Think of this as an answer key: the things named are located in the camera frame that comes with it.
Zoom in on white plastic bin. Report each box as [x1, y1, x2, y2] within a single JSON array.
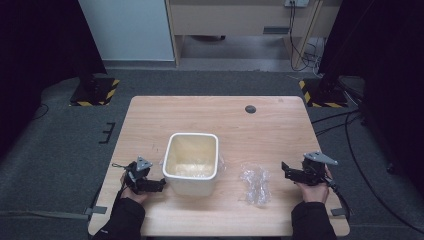
[[161, 132, 220, 197]]

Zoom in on person's left hand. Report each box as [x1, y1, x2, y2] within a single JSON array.
[[119, 171, 150, 205]]

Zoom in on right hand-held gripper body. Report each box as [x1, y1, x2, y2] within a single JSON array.
[[300, 151, 339, 186]]

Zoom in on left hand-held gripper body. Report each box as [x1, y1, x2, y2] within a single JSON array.
[[125, 155, 154, 194]]

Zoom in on black curtain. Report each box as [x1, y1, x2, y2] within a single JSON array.
[[0, 0, 108, 158], [318, 0, 424, 188]]

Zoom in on crumpled clear plastic bag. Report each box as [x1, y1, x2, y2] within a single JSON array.
[[239, 162, 272, 208]]

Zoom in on white panel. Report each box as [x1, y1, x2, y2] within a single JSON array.
[[77, 0, 176, 62]]

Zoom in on grey table clamp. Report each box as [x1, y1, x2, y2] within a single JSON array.
[[83, 205, 108, 216], [330, 207, 350, 218]]

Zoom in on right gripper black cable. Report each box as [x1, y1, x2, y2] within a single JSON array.
[[323, 176, 352, 219]]

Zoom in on person's right hand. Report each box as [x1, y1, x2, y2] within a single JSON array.
[[295, 165, 334, 204]]

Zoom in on grey power strip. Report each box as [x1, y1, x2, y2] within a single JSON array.
[[284, 0, 310, 9]]

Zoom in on black floor cable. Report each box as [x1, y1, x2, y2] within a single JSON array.
[[311, 108, 424, 235]]

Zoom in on black cables under desk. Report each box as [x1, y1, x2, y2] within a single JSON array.
[[287, 1, 326, 73]]

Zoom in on black stand base striped edge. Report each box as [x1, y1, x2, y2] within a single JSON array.
[[68, 77, 121, 107], [298, 77, 350, 109]]

